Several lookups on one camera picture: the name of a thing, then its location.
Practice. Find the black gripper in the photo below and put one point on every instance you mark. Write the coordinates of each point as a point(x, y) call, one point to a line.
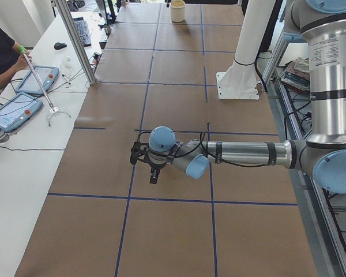
point(156, 166)

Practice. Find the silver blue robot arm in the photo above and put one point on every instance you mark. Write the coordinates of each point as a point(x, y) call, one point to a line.
point(322, 154)

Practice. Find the long reacher grabber stick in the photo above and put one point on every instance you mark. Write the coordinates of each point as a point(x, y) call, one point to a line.
point(53, 109)

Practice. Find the lower blue teach pendant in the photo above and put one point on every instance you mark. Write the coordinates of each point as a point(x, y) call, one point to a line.
point(17, 110)

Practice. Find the black computer mouse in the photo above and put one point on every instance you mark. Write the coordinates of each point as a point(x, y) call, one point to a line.
point(59, 45)

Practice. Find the black keyboard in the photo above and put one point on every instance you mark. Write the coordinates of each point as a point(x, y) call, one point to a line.
point(82, 31)

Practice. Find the white oval container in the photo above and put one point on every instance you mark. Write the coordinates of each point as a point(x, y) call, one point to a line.
point(177, 8)

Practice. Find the stack of books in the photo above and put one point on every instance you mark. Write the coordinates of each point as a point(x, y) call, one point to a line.
point(296, 75)

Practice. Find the person in black shirt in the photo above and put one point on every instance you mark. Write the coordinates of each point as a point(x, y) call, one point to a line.
point(11, 59)

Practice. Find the white pillar with base plate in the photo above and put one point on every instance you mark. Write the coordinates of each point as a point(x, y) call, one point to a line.
point(239, 81)

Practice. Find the aluminium frame post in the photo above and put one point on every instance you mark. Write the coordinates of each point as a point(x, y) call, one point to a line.
point(66, 16)

